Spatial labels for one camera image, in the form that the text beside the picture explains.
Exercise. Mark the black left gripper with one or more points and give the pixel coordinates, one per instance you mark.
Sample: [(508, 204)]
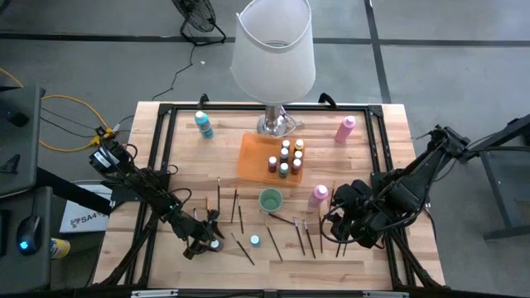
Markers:
[(191, 229)]

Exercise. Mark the small reddish-brown paint bottle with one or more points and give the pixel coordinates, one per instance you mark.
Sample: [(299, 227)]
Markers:
[(296, 164)]

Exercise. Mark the small beige-grey paint bottle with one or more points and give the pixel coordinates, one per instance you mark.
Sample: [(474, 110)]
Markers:
[(284, 154)]

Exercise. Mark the small sky blue paint bottle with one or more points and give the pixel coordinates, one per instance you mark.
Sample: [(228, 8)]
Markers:
[(255, 240)]

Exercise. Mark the silver frame bracket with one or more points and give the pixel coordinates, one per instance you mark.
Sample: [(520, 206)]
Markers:
[(154, 294), (385, 294)]

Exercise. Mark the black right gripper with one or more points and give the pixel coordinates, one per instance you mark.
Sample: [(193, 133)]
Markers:
[(364, 225)]

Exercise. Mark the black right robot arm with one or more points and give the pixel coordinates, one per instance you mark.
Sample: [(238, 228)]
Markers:
[(418, 174)]

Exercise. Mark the black diagonal floor bar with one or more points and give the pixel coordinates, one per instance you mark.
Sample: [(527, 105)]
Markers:
[(74, 192)]

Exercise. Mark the green ribbed cup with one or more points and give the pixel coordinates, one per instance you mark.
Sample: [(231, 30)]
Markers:
[(271, 200)]

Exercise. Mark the yellow power plug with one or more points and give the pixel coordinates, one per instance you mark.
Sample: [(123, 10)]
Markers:
[(101, 136)]

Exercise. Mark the white printed box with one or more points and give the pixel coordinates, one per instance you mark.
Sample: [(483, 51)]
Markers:
[(85, 219)]

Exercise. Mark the white-shade chrome table lamp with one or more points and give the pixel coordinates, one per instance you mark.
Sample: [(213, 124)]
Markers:
[(271, 54)]

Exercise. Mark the translucent orange plastic tray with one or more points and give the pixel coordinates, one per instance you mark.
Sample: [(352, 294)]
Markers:
[(256, 159)]

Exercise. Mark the black table clamp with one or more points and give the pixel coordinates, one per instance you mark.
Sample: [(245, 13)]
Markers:
[(327, 99), (203, 100)]

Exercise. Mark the black floor fan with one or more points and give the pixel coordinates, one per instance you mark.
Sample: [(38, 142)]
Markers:
[(194, 16)]

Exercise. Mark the dark grey desk surface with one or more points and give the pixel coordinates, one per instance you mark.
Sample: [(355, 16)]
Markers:
[(45, 215)]

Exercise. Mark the large teal paint bottle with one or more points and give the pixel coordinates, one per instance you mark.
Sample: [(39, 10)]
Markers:
[(203, 124)]

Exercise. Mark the large pink paint bottle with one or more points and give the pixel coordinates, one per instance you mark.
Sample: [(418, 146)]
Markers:
[(319, 194), (344, 130)]

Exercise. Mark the small dark red paint bottle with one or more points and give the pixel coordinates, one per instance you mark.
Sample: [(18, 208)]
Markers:
[(272, 163)]

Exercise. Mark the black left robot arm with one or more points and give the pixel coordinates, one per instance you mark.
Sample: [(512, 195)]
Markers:
[(153, 194)]

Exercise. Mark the small yellow paint bottle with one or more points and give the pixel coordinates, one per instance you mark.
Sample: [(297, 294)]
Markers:
[(299, 144)]

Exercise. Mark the small dark brown paint bottle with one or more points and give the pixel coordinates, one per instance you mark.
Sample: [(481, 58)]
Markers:
[(286, 144)]

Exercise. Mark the dark metal stand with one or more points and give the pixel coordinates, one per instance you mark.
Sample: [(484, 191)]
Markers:
[(509, 186)]

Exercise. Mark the small teal paint bottle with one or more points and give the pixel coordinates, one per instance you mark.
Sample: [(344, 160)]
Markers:
[(283, 169)]

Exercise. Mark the yellow can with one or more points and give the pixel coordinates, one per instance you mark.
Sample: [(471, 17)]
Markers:
[(61, 248)]

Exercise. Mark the black computer mouse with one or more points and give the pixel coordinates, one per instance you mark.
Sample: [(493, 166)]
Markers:
[(30, 234)]

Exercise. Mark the flat orange-bristle paintbrush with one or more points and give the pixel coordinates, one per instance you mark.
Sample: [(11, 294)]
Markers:
[(207, 203)]

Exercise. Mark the dark grey desk panel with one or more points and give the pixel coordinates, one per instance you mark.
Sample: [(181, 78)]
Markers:
[(25, 145)]

